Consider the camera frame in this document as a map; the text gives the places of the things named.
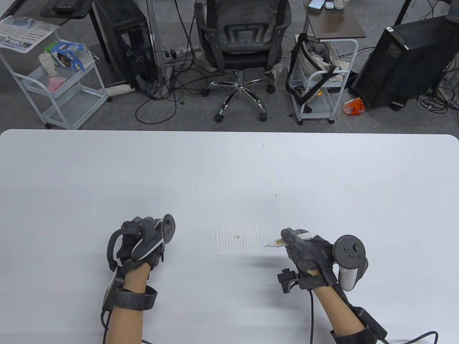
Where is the person's right hand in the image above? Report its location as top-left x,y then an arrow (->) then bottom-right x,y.
277,228 -> 339,293

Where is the person's left hand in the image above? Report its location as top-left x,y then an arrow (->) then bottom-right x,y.
115,217 -> 165,276

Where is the white correction pen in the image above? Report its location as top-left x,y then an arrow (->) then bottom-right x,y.
265,232 -> 316,248

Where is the white lined paper with text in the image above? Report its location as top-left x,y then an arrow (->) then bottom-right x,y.
216,224 -> 261,255

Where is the grey white hand controller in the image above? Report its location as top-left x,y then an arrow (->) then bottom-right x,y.
333,235 -> 369,291
108,214 -> 176,272

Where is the white narrow cart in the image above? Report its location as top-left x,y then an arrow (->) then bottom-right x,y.
289,35 -> 359,126

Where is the orange plastic bag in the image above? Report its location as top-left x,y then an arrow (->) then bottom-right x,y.
342,97 -> 365,116

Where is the white paper roll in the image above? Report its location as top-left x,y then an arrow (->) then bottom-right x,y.
105,83 -> 131,96

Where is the white three-tier cart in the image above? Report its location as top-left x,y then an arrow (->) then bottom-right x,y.
0,29 -> 109,130

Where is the white power strip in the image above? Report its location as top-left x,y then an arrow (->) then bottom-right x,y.
162,44 -> 202,59

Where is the black mesh office chair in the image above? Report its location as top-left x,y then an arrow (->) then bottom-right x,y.
194,0 -> 292,123

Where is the black mesh computer tower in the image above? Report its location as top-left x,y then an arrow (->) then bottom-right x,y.
350,15 -> 459,111

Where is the blue printed box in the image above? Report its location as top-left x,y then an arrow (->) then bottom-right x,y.
51,40 -> 86,71

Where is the white paper cup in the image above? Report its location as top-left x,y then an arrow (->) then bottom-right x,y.
38,53 -> 58,76

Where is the black open computer tower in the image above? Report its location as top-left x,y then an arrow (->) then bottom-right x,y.
91,0 -> 158,91

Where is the brown side table top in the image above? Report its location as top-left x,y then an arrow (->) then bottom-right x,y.
303,0 -> 367,40

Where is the white metal desk leg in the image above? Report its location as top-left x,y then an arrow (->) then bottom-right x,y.
146,0 -> 167,83

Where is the black metal pole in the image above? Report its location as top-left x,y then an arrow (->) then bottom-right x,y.
394,0 -> 413,26

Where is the black keyboard tray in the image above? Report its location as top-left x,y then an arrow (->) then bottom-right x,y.
39,0 -> 94,19

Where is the folded newspaper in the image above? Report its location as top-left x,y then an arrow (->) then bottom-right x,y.
0,16 -> 60,53

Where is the black keyboard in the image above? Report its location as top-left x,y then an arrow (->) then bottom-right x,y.
53,0 -> 79,14

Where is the black wrist camera with strap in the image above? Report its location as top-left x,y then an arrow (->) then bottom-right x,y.
102,271 -> 158,312
330,283 -> 388,344

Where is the thin black cable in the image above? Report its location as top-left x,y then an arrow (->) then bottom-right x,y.
308,290 -> 317,344
100,309 -> 155,344

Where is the thick black cable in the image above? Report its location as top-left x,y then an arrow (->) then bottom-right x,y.
377,331 -> 439,344

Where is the tangle of black cables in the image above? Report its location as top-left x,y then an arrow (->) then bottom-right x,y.
134,0 -> 237,125

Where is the beige bag with black strap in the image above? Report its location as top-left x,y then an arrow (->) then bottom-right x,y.
285,33 -> 350,114

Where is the bundle of cables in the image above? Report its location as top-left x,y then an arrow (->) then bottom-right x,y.
418,59 -> 459,114

